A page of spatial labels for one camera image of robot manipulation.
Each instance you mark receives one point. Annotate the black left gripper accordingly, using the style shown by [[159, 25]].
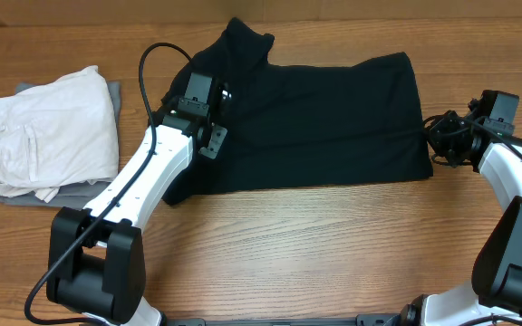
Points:
[[217, 139]]

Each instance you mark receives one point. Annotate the grey folded garment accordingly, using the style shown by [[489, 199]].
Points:
[[74, 195]]

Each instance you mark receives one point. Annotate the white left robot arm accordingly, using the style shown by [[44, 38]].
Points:
[[96, 255]]

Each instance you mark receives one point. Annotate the black t-shirt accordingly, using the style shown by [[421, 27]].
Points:
[[304, 126]]

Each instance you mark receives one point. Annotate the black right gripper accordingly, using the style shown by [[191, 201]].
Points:
[[433, 134]]

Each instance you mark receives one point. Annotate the white folded garment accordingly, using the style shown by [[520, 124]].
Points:
[[58, 134]]

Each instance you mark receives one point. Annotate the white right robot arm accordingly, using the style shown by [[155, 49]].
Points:
[[494, 292]]

